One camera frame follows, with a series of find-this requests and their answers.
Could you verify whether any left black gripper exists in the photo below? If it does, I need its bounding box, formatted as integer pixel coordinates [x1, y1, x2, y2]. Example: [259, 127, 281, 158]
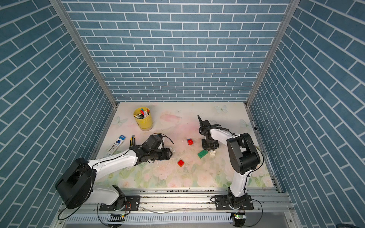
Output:
[149, 148, 174, 161]

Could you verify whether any green lego brick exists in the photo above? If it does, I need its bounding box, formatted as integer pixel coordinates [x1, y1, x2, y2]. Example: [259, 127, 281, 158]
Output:
[197, 150, 209, 159]

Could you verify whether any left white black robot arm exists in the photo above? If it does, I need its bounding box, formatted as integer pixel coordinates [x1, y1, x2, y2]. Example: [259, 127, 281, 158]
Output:
[55, 133, 173, 211]

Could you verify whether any yellow black utility knife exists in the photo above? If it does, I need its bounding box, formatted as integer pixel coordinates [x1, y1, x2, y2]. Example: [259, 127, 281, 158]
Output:
[129, 135, 136, 149]

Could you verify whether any yellow pen cup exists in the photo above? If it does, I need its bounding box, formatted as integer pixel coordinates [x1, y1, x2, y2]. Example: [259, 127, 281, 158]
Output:
[133, 107, 154, 131]

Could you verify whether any blue white blister pack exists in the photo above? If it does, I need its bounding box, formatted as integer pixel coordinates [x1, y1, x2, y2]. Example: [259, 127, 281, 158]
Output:
[103, 135, 125, 158]

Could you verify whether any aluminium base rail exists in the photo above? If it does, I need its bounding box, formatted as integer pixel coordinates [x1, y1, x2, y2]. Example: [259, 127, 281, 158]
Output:
[52, 189, 300, 228]

